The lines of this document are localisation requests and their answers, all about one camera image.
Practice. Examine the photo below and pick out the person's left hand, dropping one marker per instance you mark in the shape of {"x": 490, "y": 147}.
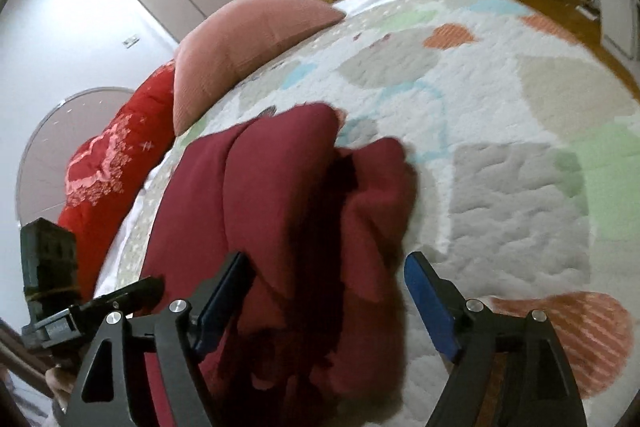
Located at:
{"x": 61, "y": 384}

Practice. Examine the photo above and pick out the heart patterned quilt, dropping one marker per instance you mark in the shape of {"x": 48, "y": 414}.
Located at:
{"x": 527, "y": 151}

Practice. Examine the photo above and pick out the dark red garment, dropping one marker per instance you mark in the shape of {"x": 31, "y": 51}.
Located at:
{"x": 323, "y": 226}

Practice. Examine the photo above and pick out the pink corduroy cushion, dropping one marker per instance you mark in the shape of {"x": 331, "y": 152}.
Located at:
{"x": 235, "y": 41}

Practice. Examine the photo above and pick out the dark wooden chair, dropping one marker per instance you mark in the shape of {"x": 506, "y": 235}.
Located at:
{"x": 26, "y": 399}

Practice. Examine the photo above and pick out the round headboard panel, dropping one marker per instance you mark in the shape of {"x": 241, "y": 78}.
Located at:
{"x": 40, "y": 182}

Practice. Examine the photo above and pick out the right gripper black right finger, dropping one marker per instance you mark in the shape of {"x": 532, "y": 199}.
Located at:
{"x": 506, "y": 371}

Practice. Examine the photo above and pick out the red floral bolster pillow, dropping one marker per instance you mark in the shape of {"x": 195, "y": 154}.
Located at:
{"x": 105, "y": 175}

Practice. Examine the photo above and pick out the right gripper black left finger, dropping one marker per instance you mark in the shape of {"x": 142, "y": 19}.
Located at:
{"x": 113, "y": 387}

